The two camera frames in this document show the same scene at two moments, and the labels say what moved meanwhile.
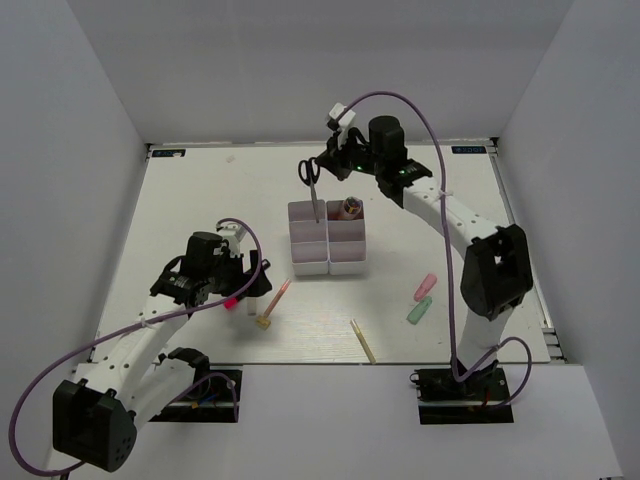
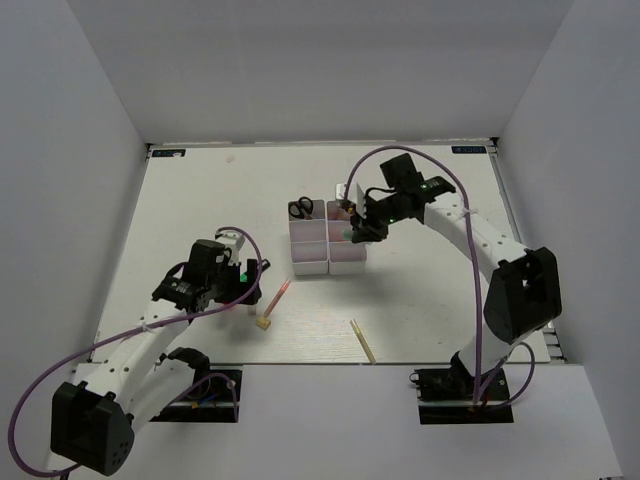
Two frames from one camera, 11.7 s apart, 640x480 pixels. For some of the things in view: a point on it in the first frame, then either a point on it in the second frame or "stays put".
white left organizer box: x=308 y=238 stays put
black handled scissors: x=309 y=173 → x=302 y=209
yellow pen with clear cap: x=363 y=341 stays put
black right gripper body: x=350 y=156 → x=379 y=216
